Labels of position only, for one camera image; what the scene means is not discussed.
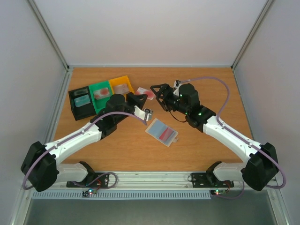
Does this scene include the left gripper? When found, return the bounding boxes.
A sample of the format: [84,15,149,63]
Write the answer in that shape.
[115,91,148,123]

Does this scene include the beige card holder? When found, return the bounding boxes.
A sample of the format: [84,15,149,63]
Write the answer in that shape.
[145,119,178,147]

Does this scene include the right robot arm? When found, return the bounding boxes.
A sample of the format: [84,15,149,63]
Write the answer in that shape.
[150,83,279,191]

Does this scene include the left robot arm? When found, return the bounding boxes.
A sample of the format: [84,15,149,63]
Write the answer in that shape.
[21,92,149,192]

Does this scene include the card in yellow bin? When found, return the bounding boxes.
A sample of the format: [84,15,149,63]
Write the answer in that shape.
[113,83,130,95]

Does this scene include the red card in green bin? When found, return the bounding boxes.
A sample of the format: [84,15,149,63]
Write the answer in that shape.
[93,88,111,100]

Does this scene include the teal card in black bin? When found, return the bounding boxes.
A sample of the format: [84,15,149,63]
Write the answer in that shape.
[74,95,90,107]

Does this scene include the yellow plastic bin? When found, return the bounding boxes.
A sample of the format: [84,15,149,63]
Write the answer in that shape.
[108,75,134,95]

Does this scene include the green plastic bin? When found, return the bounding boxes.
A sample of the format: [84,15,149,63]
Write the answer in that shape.
[89,81,114,114]

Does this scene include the black plastic bin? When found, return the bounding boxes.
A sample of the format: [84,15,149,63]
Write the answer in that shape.
[68,86,96,121]

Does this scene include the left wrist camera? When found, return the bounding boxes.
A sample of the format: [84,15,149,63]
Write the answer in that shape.
[134,105,153,122]

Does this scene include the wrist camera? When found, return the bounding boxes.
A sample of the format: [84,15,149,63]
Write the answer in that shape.
[173,80,182,93]
[134,105,153,122]

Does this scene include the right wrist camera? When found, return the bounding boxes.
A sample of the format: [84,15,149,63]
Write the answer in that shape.
[173,80,182,93]

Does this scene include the aluminium front rail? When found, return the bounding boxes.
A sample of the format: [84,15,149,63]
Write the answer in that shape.
[21,170,279,190]

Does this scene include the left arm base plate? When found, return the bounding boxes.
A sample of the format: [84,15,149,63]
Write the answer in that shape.
[66,172,110,188]

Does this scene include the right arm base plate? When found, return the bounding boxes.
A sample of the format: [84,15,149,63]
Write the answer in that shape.
[187,172,234,188]

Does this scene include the grey slotted cable duct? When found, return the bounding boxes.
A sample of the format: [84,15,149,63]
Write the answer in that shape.
[31,190,211,200]

